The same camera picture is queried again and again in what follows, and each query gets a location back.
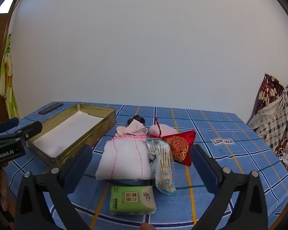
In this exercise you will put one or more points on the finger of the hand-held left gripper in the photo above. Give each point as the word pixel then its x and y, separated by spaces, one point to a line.
pixel 7 123
pixel 31 128

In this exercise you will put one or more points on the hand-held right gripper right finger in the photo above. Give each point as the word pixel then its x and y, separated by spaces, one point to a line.
pixel 201 163

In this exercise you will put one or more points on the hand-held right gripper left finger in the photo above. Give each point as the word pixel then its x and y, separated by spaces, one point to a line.
pixel 80 163

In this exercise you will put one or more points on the red gold brocade pouch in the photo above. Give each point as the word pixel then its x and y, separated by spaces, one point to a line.
pixel 180 148

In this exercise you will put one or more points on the gold rectangular tin box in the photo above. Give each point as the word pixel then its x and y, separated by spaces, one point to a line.
pixel 96 129

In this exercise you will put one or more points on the cotton swab packet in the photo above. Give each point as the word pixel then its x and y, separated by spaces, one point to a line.
pixel 163 165

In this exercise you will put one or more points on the pink white towel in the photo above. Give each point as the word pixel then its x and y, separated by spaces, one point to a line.
pixel 124 158

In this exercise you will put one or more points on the pink fluffy puff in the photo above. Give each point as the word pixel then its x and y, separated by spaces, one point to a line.
pixel 166 131

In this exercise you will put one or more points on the green tissue pack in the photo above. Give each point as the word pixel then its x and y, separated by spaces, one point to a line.
pixel 132 200

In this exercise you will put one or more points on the light pink cloth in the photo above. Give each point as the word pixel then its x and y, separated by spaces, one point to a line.
pixel 134 128

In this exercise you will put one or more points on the dark purple velvet scrunchie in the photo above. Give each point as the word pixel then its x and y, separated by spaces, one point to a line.
pixel 137 118

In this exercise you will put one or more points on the person's left hand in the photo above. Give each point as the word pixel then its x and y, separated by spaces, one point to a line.
pixel 4 191

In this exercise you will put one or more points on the person's right hand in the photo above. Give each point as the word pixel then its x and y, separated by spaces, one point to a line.
pixel 147 227

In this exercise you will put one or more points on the black remote control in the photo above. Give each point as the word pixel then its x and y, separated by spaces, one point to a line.
pixel 50 108

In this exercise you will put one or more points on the white sheet label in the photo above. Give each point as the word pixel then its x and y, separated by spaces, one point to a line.
pixel 222 141

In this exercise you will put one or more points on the blue plaid bedsheet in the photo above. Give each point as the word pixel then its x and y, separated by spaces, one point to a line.
pixel 230 172

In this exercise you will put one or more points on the white foam tin lining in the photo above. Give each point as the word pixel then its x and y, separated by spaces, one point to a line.
pixel 67 134

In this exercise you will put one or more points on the yellow green floral cloth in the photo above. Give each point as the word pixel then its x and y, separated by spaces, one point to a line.
pixel 8 76

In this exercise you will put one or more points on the checked plaid cloth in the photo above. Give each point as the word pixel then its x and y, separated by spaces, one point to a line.
pixel 278 124

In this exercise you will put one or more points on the maroon floral quilt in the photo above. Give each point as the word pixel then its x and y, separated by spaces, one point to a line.
pixel 266 93

